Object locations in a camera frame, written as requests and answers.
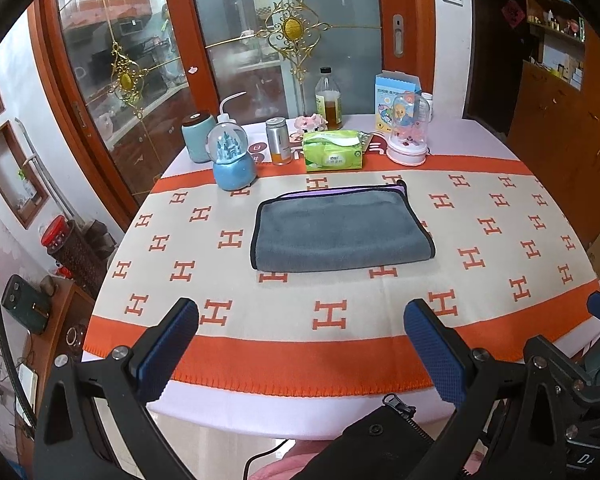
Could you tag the grey purple towel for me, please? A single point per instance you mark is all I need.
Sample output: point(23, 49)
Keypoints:
point(340, 232)

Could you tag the blue cardboard box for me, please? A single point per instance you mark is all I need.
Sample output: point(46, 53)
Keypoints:
point(391, 97)

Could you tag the pink pig toy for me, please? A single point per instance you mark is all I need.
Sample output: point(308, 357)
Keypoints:
point(310, 122)

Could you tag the pink clothing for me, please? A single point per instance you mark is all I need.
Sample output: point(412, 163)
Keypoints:
point(285, 465)

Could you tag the wooden shelf cabinet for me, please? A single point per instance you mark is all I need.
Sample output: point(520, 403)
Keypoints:
point(570, 125)

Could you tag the white flat box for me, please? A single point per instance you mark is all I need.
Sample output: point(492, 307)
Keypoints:
point(27, 380)

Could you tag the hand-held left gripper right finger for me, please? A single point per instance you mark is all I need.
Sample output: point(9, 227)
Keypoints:
point(436, 355)

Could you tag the small white bottle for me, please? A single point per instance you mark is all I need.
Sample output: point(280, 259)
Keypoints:
point(428, 103)

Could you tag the black zippered bag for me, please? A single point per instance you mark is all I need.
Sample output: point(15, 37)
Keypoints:
point(375, 440)

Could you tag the red-lid jar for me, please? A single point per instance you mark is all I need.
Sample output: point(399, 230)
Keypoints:
point(55, 234)

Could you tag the blue castle snow globe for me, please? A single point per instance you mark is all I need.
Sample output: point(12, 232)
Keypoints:
point(232, 160)

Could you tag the black phone device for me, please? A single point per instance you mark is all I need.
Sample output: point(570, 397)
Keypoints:
point(24, 305)

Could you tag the wooden framed wall niche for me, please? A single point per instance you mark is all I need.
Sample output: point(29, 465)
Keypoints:
point(15, 175)

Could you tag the orange framed glass door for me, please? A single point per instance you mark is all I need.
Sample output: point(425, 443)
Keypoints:
point(115, 90)
point(300, 45)

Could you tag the glass bottle with amber liquid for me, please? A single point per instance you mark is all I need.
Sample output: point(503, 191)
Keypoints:
point(329, 100)

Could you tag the glass dome with pink base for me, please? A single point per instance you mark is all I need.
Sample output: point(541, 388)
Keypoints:
point(406, 132)

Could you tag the brown woven basket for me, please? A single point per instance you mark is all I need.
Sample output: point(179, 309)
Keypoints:
point(82, 255)

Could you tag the metal can with orange label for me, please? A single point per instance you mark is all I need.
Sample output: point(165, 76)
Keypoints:
point(278, 141)

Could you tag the wooden sideboard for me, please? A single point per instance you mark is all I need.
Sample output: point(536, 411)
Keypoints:
point(55, 340)

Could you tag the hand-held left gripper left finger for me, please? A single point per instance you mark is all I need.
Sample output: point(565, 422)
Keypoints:
point(166, 345)

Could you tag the teal cup with brown lid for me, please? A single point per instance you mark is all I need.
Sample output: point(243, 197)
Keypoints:
point(198, 136)

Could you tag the white bent-nozzle squeeze bottle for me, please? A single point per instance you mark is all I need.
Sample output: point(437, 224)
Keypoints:
point(228, 105)

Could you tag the orange patterned blanket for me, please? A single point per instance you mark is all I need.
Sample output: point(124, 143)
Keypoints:
point(330, 340)

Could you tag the green tissue pack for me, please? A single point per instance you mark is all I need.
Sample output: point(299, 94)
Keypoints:
point(333, 152)

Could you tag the dark wooden door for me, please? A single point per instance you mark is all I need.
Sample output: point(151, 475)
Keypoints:
point(492, 50)

